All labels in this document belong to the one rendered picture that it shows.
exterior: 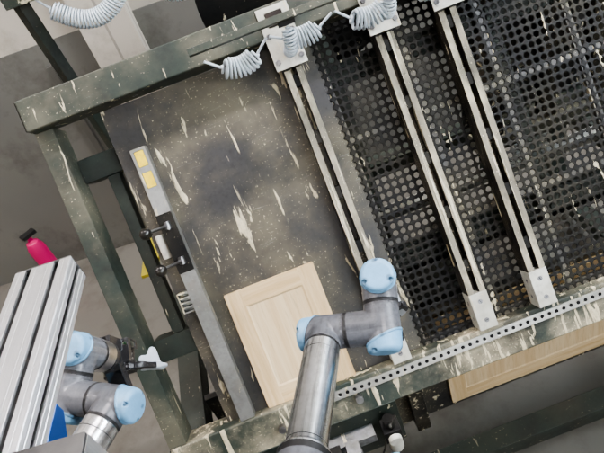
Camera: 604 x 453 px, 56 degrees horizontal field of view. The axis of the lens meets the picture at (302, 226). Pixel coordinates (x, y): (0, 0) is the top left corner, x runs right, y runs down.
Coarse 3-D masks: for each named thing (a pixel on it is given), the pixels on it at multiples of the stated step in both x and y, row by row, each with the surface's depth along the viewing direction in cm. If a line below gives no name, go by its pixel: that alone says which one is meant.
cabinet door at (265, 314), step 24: (312, 264) 186; (264, 288) 186; (288, 288) 186; (312, 288) 187; (240, 312) 186; (264, 312) 187; (288, 312) 187; (312, 312) 187; (240, 336) 187; (264, 336) 188; (288, 336) 188; (264, 360) 188; (288, 360) 189; (264, 384) 189; (288, 384) 189
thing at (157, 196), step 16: (160, 192) 180; (160, 208) 180; (176, 224) 181; (192, 272) 183; (192, 288) 183; (192, 304) 183; (208, 304) 184; (208, 320) 184; (208, 336) 185; (224, 336) 188; (224, 352) 185; (224, 368) 186; (240, 384) 186; (240, 400) 187; (240, 416) 187
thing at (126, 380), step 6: (120, 360) 139; (120, 366) 138; (108, 372) 138; (114, 372) 138; (120, 372) 138; (126, 372) 140; (108, 378) 138; (114, 378) 138; (120, 378) 138; (126, 378) 138; (120, 384) 138; (126, 384) 138
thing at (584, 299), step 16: (560, 304) 187; (576, 304) 187; (528, 320) 186; (480, 336) 186; (496, 336) 187; (448, 352) 186; (400, 368) 186; (416, 368) 186; (368, 384) 186; (336, 400) 186
